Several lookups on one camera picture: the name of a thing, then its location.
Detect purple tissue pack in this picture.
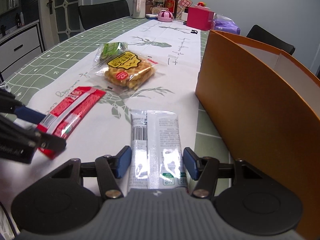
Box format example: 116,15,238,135
213,14,241,35

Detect black chair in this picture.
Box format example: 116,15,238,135
78,0,130,30
246,24,296,55

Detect white pink tumbler bottle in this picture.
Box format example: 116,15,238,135
132,0,146,19

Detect black chair right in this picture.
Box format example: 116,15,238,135
246,24,296,55

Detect black chair far left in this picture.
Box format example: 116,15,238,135
78,0,130,30

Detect white drawer cabinet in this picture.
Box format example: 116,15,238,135
1,21,45,79

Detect orange white cardboard box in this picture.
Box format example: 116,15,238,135
195,31,319,239

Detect silver white snack packet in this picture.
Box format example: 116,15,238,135
128,110,188,190

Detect red long snack packet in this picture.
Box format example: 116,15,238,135
36,86,107,160

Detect yellow label waffle pack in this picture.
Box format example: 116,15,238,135
93,50,160,91

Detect dark brown liquor bottle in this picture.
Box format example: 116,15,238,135
164,0,178,18

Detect pink round container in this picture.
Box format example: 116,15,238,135
157,10,174,22

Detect green snack packet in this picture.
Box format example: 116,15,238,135
94,42,128,63

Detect green grid tablecloth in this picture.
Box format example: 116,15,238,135
0,16,234,240

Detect red tissue box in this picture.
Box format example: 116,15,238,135
187,6,214,31

